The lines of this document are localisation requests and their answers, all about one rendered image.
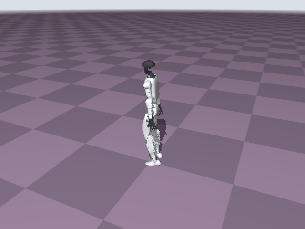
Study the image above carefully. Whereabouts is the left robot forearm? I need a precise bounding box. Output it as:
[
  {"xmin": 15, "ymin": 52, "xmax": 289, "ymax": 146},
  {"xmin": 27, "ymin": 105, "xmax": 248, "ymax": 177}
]
[{"xmin": 145, "ymin": 100, "xmax": 153, "ymax": 119}]

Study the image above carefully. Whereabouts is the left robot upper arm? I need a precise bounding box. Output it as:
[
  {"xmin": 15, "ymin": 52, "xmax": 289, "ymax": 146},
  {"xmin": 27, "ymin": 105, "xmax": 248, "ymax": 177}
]
[{"xmin": 143, "ymin": 80, "xmax": 153, "ymax": 103}]

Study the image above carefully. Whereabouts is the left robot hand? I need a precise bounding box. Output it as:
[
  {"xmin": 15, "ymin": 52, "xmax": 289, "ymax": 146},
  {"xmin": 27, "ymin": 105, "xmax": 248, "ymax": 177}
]
[{"xmin": 147, "ymin": 117, "xmax": 157, "ymax": 130}]

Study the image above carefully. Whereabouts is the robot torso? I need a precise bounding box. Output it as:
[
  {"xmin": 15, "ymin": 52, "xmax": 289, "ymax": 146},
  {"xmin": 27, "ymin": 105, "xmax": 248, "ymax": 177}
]
[{"xmin": 144, "ymin": 74, "xmax": 159, "ymax": 116}]

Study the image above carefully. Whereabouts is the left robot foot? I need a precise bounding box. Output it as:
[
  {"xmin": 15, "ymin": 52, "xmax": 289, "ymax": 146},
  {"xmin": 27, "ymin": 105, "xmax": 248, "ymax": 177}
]
[{"xmin": 145, "ymin": 160, "xmax": 161, "ymax": 166}]

